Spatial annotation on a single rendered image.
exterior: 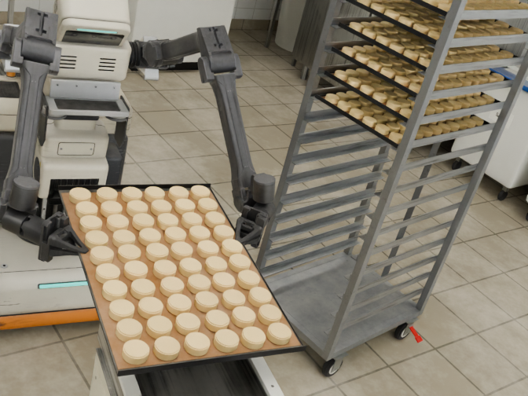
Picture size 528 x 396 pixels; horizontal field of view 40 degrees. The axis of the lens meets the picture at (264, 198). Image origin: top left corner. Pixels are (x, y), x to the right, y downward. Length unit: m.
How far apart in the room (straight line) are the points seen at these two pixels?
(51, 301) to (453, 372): 1.71
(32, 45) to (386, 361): 2.04
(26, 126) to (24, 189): 0.19
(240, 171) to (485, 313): 2.12
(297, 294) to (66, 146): 1.20
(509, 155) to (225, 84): 3.13
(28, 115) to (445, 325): 2.36
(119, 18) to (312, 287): 1.50
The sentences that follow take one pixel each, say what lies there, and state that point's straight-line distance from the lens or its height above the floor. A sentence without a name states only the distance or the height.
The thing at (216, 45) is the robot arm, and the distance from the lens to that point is 1.99.
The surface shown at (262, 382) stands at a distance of 1.56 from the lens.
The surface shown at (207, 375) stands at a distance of 1.63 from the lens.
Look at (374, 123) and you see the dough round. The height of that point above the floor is 1.06.
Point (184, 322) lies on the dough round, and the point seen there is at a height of 1.01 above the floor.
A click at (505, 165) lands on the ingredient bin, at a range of 4.88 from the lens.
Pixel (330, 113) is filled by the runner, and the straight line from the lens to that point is 2.78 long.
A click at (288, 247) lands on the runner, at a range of 3.07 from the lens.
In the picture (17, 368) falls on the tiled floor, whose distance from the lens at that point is 2.78.
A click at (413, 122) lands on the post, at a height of 1.16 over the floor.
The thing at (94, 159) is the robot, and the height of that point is 0.74.
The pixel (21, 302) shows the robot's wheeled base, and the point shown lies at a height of 0.18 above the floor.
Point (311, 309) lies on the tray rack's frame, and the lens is 3.06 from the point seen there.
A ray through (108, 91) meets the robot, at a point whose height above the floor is 1.00.
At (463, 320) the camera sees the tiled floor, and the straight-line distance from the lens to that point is 3.66.
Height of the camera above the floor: 1.96
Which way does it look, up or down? 29 degrees down
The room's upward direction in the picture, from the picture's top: 15 degrees clockwise
